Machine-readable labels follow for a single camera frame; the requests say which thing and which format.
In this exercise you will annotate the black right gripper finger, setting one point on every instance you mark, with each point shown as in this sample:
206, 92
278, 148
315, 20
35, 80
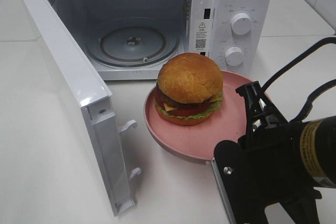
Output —
236, 185
261, 113

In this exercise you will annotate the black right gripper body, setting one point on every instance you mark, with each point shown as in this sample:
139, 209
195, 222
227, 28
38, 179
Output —
274, 154

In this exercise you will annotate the white timer knob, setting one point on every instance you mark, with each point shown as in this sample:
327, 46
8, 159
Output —
234, 56

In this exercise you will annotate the pink round plate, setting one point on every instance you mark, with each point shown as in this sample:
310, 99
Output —
196, 143

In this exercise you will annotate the burger with lettuce and tomato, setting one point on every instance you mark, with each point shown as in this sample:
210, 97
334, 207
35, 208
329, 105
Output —
189, 89

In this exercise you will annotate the white microwave door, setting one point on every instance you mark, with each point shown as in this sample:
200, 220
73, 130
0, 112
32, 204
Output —
86, 100

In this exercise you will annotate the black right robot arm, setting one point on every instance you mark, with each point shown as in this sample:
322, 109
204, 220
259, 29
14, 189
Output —
317, 151

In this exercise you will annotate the upper white power knob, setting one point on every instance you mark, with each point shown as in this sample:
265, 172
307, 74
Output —
241, 23

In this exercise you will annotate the glass microwave turntable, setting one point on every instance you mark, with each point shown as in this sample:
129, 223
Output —
132, 42

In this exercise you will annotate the white microwave oven body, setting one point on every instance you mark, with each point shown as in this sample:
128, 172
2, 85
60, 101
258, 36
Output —
203, 27

